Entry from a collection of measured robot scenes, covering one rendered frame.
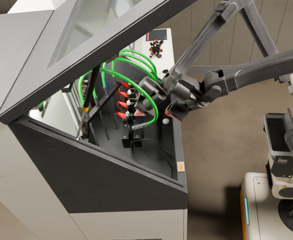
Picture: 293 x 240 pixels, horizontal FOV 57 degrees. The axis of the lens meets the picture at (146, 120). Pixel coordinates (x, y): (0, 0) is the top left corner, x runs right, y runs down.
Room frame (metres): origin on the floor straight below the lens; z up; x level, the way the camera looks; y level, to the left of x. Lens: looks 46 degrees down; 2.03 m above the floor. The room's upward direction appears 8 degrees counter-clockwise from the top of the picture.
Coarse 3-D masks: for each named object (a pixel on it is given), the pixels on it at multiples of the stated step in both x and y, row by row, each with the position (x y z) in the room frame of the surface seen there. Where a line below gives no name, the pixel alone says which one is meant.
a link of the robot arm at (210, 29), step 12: (216, 12) 1.03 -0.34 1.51; (228, 12) 1.00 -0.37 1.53; (216, 24) 1.00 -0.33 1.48; (204, 36) 0.99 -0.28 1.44; (192, 48) 0.97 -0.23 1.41; (204, 48) 0.97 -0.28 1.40; (180, 60) 0.95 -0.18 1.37; (192, 60) 0.95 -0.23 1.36; (168, 72) 0.95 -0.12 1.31; (180, 72) 0.92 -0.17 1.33
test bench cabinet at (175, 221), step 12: (72, 216) 0.63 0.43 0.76; (84, 216) 0.63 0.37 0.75; (96, 216) 0.62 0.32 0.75; (108, 216) 0.61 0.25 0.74; (120, 216) 0.61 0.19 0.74; (132, 216) 0.60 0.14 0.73; (144, 216) 0.59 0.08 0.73; (156, 216) 0.59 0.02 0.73; (168, 216) 0.58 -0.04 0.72; (180, 216) 0.57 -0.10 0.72; (84, 228) 0.63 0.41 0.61; (96, 228) 0.62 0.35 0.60; (108, 228) 0.62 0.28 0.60; (120, 228) 0.61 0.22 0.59; (132, 228) 0.60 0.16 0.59; (144, 228) 0.60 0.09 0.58; (156, 228) 0.59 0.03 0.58; (168, 228) 0.58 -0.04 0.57; (180, 228) 0.57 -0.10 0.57
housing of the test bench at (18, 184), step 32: (32, 0) 1.55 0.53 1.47; (0, 32) 1.16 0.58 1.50; (32, 32) 1.11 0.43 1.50; (0, 64) 0.90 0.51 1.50; (0, 96) 0.70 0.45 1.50; (0, 128) 0.64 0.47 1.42; (0, 160) 0.65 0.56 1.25; (32, 160) 0.64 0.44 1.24; (0, 192) 0.66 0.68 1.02; (32, 192) 0.64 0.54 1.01; (32, 224) 0.66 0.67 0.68; (64, 224) 0.64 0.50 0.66
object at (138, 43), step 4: (52, 0) 1.33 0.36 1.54; (56, 0) 1.33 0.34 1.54; (60, 0) 1.32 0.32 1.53; (64, 0) 1.32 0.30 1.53; (56, 4) 1.33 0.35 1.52; (60, 4) 1.33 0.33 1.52; (56, 8) 1.33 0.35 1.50; (136, 40) 1.66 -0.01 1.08; (140, 40) 1.78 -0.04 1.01; (136, 44) 1.62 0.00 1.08; (140, 44) 1.73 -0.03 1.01; (124, 48) 1.33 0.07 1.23; (128, 48) 1.41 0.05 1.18; (136, 48) 1.58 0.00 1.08; (140, 48) 1.69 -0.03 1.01; (124, 52) 1.30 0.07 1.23; (128, 52) 1.37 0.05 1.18; (140, 56) 1.59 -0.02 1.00; (132, 60) 1.38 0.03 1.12; (136, 60) 1.45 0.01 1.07; (140, 64) 1.51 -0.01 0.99
